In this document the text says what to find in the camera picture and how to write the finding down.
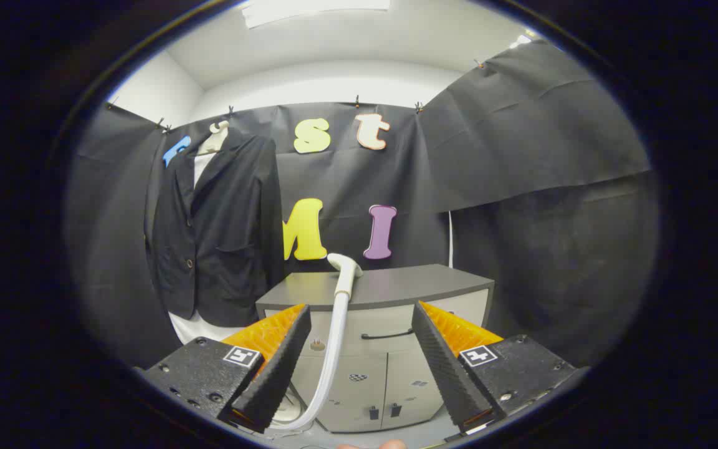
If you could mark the black backdrop cloth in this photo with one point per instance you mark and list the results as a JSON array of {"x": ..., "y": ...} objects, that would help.
[{"x": 521, "y": 156}]

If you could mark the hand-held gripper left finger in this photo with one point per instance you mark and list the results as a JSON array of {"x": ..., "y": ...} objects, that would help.
[{"x": 278, "y": 368}]

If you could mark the grey cabinet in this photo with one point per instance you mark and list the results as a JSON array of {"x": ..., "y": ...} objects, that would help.
[{"x": 396, "y": 284}]

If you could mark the large ceiling light panel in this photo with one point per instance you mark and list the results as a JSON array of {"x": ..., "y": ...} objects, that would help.
[{"x": 309, "y": 9}]

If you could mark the garment steamer base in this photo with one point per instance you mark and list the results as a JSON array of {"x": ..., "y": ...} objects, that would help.
[{"x": 289, "y": 405}]

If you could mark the black suit jacket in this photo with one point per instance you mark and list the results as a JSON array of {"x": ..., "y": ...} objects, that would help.
[{"x": 228, "y": 231}]

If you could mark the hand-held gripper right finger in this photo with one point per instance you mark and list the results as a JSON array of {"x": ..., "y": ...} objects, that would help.
[{"x": 443, "y": 368}]

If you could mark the small ceiling light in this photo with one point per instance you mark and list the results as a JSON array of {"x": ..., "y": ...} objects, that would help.
[{"x": 521, "y": 40}]

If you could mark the white shirt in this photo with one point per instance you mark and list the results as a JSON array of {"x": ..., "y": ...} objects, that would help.
[{"x": 200, "y": 327}]

